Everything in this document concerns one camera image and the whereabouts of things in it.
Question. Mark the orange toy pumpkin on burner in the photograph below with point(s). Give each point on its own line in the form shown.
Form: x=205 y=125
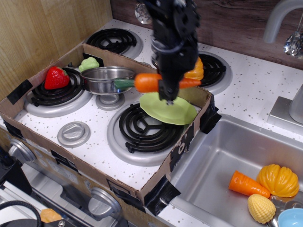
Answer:
x=198 y=71

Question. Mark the orange object bottom left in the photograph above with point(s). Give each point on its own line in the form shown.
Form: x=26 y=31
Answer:
x=49 y=215

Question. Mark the silver oven knob right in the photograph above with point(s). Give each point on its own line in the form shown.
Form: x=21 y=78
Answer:
x=102 y=205

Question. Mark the front left black burner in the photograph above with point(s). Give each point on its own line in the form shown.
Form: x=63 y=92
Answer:
x=45 y=103

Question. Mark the orange toy carrot tip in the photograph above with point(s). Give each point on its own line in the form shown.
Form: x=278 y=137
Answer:
x=247 y=186

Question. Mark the black burner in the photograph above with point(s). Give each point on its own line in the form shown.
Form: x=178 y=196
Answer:
x=120 y=41
x=140 y=140
x=217 y=73
x=45 y=103

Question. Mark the silver metal sink basin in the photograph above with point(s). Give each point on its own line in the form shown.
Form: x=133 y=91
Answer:
x=202 y=175

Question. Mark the hanging shiny ladle left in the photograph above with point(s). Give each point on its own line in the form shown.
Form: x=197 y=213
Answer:
x=142 y=14

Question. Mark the small steel pot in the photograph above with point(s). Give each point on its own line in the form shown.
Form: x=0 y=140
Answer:
x=108 y=80

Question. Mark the silver oven knob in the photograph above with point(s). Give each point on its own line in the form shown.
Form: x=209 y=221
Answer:
x=102 y=205
x=20 y=151

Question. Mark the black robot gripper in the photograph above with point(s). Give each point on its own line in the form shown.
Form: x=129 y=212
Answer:
x=174 y=41

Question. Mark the brown cardboard fence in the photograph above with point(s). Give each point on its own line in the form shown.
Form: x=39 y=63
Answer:
x=141 y=186

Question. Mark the silver oven knob left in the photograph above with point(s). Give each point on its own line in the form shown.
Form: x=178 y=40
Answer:
x=20 y=151

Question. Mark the orange toy carrot green stem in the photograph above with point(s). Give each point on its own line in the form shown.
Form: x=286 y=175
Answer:
x=149 y=82

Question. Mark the yellow toy corn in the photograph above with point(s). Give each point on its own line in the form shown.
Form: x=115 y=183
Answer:
x=261 y=208

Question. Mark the green plastic plate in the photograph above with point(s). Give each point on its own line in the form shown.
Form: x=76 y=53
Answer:
x=181 y=112

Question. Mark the front right black burner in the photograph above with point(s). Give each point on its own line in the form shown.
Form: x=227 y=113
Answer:
x=140 y=140

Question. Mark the back left black burner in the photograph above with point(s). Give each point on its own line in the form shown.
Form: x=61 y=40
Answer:
x=120 y=41

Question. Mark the red toy strawberry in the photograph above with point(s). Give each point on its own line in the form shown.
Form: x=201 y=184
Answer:
x=56 y=78

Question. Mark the hanging shiny ladle right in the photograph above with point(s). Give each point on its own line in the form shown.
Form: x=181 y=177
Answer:
x=294 y=43

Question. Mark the light blue plastic bowl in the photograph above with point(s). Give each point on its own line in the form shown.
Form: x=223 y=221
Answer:
x=291 y=218

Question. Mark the hanging shiny ladle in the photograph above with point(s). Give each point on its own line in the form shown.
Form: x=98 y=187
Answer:
x=142 y=14
x=294 y=43

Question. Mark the yellow-orange toy pumpkin in sink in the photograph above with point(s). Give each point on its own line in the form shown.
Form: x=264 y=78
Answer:
x=280 y=181

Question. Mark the silver knob front left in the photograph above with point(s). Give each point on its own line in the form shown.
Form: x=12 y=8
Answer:
x=74 y=134

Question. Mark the silver knob under pot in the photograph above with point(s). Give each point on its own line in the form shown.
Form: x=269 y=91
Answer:
x=110 y=102

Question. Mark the light green toy vegetable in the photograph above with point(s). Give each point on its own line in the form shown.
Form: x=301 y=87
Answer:
x=88 y=63

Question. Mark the back right black burner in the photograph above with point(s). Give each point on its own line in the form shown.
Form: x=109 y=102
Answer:
x=217 y=73

